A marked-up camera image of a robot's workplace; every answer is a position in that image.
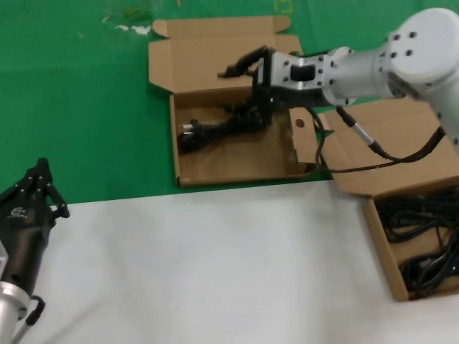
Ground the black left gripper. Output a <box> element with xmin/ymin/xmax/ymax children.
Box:
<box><xmin>0</xmin><ymin>157</ymin><xmax>72</xmax><ymax>288</ymax></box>

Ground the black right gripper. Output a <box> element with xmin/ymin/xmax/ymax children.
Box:
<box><xmin>217</xmin><ymin>45</ymin><xmax>278</xmax><ymax>130</ymax></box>

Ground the black power cord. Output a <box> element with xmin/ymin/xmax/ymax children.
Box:
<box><xmin>397</xmin><ymin>247</ymin><xmax>459</xmax><ymax>300</ymax></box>
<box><xmin>378</xmin><ymin>189</ymin><xmax>459</xmax><ymax>248</ymax></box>
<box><xmin>178</xmin><ymin>103</ymin><xmax>273</xmax><ymax>156</ymax></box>

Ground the cardboard box with round holes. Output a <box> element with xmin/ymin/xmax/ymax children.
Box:
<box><xmin>147</xmin><ymin>15</ymin><xmax>322</xmax><ymax>188</ymax></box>

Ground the open brown cardboard box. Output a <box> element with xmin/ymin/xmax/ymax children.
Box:
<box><xmin>317</xmin><ymin>97</ymin><xmax>459</xmax><ymax>302</ymax></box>

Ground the green table cloth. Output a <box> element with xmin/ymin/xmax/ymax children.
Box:
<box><xmin>0</xmin><ymin>0</ymin><xmax>459</xmax><ymax>207</ymax></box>

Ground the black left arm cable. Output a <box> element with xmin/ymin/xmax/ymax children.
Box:
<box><xmin>10</xmin><ymin>294</ymin><xmax>47</xmax><ymax>344</ymax></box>

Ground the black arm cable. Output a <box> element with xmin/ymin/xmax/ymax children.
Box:
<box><xmin>306</xmin><ymin>105</ymin><xmax>448</xmax><ymax>175</ymax></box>
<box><xmin>10</xmin><ymin>294</ymin><xmax>47</xmax><ymax>344</ymax></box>

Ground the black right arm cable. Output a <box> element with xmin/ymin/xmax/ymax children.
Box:
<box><xmin>306</xmin><ymin>105</ymin><xmax>448</xmax><ymax>175</ymax></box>

